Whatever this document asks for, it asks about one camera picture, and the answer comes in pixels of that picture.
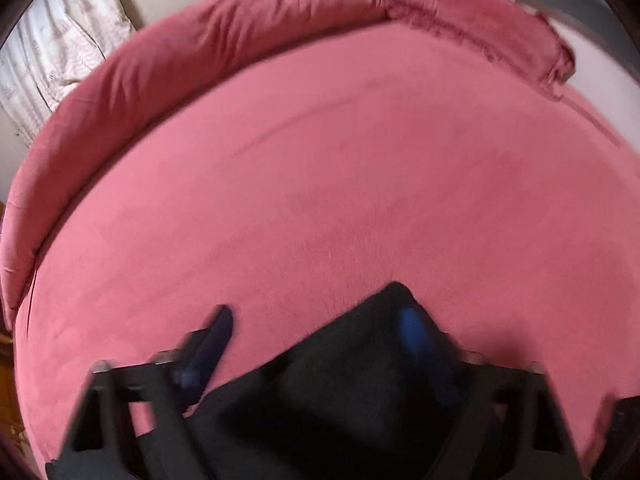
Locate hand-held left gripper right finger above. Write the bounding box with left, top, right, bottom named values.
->
left=397, top=307, right=586, bottom=480

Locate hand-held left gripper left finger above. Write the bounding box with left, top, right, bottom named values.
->
left=47, top=304, right=235, bottom=480

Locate black knit garment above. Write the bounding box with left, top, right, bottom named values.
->
left=132, top=281, right=481, bottom=480

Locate pink velvet sofa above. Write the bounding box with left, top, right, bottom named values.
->
left=0, top=10, right=640, bottom=480

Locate rolled red quilt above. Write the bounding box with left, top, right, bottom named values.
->
left=0, top=0, right=396, bottom=331

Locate red ruffled pillow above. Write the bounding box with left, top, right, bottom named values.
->
left=350, top=0, right=576, bottom=101

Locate white ship print curtain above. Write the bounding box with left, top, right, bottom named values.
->
left=0, top=0, right=136, bottom=148

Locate grey and white headboard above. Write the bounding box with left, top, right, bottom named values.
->
left=500, top=0, right=640, bottom=91

